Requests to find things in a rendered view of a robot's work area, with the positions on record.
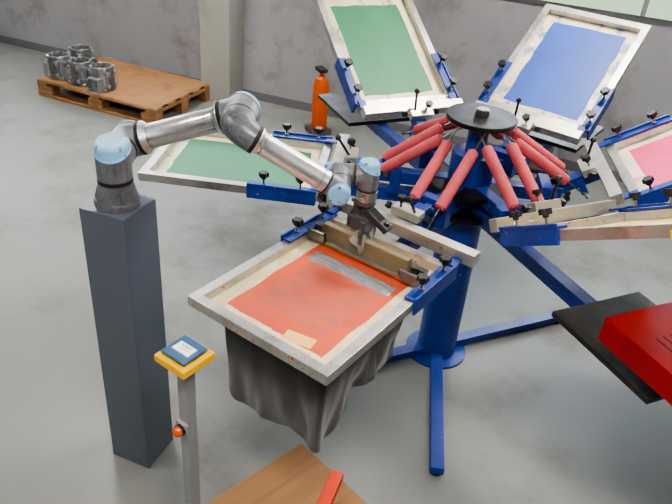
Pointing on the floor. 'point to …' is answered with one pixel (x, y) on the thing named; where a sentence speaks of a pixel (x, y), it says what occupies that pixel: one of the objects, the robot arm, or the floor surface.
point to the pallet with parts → (117, 85)
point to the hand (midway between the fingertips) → (365, 249)
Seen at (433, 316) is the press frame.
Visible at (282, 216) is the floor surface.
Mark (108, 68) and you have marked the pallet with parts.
